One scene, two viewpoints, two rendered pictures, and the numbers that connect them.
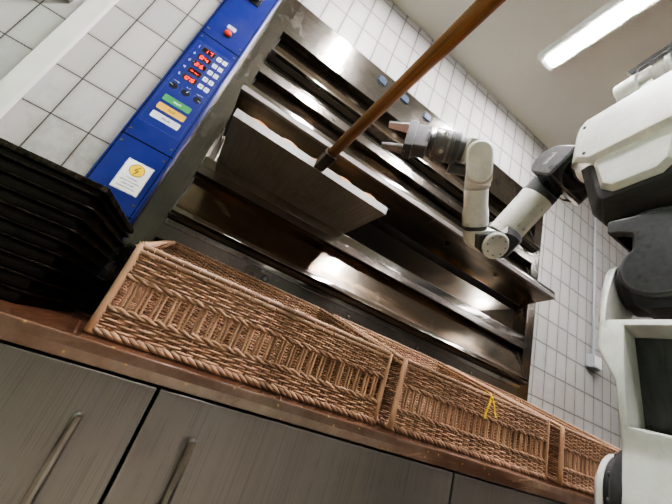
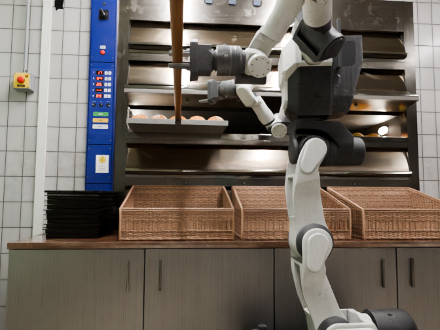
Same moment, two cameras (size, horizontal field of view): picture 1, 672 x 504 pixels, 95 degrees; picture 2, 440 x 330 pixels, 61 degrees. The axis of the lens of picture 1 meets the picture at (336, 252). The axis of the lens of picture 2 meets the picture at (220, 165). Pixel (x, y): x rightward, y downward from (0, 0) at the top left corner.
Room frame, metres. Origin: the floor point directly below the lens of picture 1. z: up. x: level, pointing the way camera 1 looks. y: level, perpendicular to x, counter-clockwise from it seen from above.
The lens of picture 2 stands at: (-1.08, -0.67, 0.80)
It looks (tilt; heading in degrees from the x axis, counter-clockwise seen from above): 5 degrees up; 17
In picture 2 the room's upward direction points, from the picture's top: straight up
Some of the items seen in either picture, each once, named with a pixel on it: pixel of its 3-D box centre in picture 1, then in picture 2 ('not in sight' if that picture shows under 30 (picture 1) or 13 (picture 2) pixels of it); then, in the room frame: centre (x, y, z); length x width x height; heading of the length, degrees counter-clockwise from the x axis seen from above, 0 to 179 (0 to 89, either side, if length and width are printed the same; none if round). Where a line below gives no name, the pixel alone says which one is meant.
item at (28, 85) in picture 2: not in sight; (23, 82); (0.69, 1.09, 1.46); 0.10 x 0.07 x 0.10; 112
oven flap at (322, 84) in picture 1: (428, 160); (270, 39); (1.28, -0.29, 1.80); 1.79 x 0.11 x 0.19; 112
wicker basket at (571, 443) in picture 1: (535, 429); (389, 209); (1.25, -0.96, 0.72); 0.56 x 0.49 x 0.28; 112
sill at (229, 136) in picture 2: (395, 270); (270, 138); (1.30, -0.28, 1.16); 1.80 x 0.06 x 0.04; 112
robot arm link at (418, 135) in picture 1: (427, 141); (220, 90); (0.68, -0.14, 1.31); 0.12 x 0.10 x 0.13; 78
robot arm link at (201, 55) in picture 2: not in sight; (210, 59); (-0.05, -0.32, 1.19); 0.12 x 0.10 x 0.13; 111
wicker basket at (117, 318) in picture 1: (254, 314); (178, 209); (0.82, 0.14, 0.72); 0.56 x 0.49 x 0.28; 112
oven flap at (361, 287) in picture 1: (390, 299); (271, 160); (1.28, -0.29, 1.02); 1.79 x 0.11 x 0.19; 112
